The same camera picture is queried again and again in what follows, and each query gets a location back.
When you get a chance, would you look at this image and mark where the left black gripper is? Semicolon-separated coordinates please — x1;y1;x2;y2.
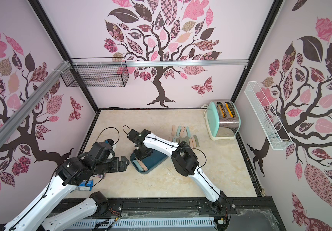
91;156;128;175

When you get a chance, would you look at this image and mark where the teal plastic storage box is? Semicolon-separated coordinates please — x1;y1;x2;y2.
130;150;168;174

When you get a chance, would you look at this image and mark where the green fruit knife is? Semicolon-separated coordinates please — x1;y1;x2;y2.
186;127;192;139
176;126;182;137

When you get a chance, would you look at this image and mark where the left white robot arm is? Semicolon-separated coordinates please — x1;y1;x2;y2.
0;157;110;231

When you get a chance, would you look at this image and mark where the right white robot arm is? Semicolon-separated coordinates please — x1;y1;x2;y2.
127;130;227;211

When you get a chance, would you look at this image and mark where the long pink fruit knife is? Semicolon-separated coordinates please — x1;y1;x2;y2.
133;159;148;172

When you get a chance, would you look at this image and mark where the blue snack packet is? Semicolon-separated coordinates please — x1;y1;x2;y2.
75;180;93;191

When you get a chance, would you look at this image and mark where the mint green toaster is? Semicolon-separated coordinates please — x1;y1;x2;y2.
203;100;241;141

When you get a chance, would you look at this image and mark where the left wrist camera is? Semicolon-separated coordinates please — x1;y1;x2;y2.
89;139;115;162

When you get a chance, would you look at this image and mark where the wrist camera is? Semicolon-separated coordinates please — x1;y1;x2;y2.
89;139;115;162
127;130;144;145

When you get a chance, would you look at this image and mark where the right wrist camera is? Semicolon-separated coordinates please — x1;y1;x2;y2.
127;130;144;145

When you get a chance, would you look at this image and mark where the white slotted cable duct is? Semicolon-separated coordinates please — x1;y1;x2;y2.
67;217;215;231

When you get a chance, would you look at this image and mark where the black wire basket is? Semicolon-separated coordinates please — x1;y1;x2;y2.
61;56;129;87

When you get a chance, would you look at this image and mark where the white wire shelf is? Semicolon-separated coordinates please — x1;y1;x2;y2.
244;81;294;150

